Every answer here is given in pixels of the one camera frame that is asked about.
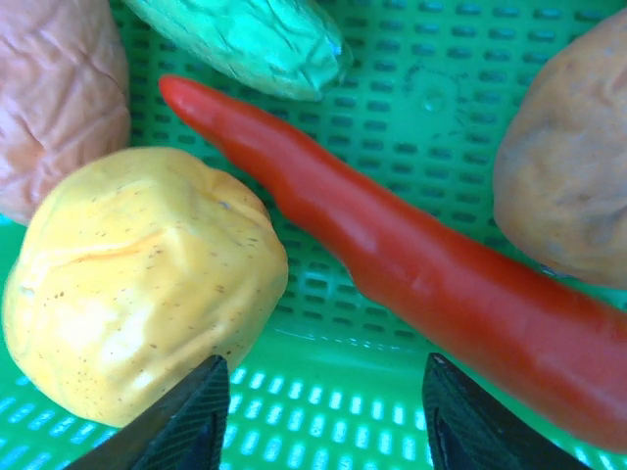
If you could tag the pale pink toy food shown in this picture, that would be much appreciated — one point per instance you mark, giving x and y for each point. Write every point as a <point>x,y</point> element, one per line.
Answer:
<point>54,98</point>

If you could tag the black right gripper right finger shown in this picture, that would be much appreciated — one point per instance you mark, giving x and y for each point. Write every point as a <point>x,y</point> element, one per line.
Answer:
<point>470,431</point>

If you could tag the green plastic basket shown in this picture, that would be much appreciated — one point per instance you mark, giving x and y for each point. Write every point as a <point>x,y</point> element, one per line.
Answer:
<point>416,122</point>

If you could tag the yellow toy fruit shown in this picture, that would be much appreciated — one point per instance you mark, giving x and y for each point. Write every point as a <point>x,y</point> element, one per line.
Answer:
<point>137,274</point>

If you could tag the green toy vegetable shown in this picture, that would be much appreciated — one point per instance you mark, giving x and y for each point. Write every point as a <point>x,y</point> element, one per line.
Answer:
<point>255,44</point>

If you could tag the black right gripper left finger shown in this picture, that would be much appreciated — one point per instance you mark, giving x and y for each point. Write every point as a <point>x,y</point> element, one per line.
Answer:
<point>186,421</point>

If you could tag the red toy chili pepper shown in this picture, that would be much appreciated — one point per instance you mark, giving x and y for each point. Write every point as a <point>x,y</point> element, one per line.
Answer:
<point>441,294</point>

